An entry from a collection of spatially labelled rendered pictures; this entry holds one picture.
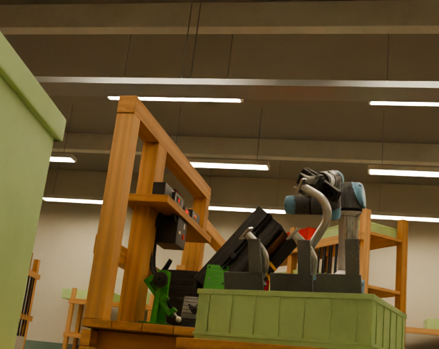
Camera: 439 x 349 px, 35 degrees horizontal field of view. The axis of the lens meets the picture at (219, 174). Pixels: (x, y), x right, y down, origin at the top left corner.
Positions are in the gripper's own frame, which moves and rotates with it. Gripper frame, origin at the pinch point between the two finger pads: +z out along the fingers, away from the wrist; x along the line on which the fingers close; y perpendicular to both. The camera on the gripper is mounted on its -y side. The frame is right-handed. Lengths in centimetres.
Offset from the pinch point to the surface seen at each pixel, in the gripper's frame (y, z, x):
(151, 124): 110, -65, -29
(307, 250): -13.7, 10.6, -15.9
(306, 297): -24.5, 25.4, -24.2
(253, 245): 3.7, 12.5, -24.1
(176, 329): 29, -15, -85
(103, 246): 79, -16, -75
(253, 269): -0.1, 12.9, -31.3
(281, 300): -17.9, 25.9, -29.7
